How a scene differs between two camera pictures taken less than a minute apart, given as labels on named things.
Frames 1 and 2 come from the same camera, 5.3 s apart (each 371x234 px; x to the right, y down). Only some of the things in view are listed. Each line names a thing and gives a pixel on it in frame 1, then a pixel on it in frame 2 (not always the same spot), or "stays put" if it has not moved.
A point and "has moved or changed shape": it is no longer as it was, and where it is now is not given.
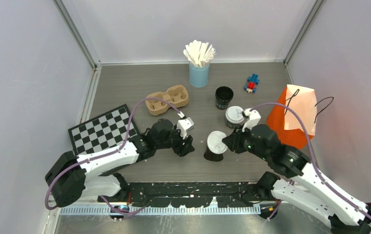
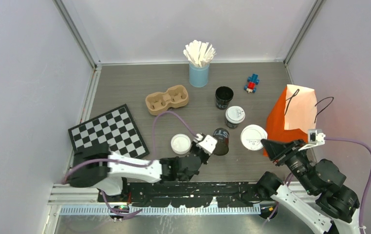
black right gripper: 233,141 to 273,148
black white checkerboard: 107,131 stays put
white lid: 214,143 has moved or changed shape
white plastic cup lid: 233,115 stays put
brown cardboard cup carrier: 177,95 stays put
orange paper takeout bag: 287,123 stays put
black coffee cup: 212,156 has moved or changed shape
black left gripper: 182,150 to 194,146
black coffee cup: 223,95 stays put
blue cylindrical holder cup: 198,76 stays put
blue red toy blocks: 252,81 stays put
